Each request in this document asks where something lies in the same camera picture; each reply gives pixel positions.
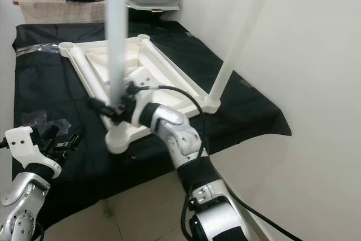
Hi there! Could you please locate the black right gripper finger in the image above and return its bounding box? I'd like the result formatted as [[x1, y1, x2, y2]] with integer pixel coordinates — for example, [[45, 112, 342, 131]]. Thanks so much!
[[87, 97, 119, 119]]

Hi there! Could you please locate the black wok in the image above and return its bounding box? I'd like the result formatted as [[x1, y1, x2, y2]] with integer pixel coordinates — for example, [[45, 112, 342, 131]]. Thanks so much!
[[104, 0, 181, 24]]

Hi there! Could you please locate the beige cloth covered bench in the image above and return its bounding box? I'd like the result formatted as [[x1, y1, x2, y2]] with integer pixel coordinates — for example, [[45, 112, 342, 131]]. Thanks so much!
[[20, 0, 111, 26]]

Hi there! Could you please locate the black table cloth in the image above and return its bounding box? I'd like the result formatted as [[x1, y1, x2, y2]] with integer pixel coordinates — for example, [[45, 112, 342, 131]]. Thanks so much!
[[11, 20, 293, 227]]

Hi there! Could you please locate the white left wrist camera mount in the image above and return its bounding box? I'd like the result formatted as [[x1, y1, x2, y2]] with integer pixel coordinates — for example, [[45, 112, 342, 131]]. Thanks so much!
[[5, 126, 63, 179]]

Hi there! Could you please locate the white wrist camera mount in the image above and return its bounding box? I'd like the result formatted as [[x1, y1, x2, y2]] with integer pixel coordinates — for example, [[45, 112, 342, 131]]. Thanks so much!
[[5, 126, 63, 179], [125, 67, 159, 128]]

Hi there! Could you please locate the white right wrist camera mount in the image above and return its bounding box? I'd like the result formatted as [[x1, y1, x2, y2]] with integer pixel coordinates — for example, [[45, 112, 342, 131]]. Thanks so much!
[[125, 67, 159, 128]]

